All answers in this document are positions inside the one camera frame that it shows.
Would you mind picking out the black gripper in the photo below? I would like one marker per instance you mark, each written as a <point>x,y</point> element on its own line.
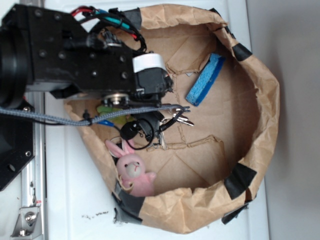
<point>150,84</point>

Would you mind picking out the silver key bunch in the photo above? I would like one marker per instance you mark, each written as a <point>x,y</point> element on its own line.
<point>168,118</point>

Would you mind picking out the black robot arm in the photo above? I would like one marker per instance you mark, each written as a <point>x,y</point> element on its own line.
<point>86,54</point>

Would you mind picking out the blue sponge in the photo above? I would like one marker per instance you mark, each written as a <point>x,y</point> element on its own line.
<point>206,79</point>

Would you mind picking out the brown paper bag bin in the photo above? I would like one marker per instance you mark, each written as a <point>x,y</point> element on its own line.
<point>216,166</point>

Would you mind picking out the white tray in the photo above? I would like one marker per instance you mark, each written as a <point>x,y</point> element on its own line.
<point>79,206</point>

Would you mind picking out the pink plush bunny keychain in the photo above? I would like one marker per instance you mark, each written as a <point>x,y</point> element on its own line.
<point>132,170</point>

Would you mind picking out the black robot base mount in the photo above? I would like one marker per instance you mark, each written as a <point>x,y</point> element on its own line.
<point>16,147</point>

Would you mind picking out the aluminium rail with bracket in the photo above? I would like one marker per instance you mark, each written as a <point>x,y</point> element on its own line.
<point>31,222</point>

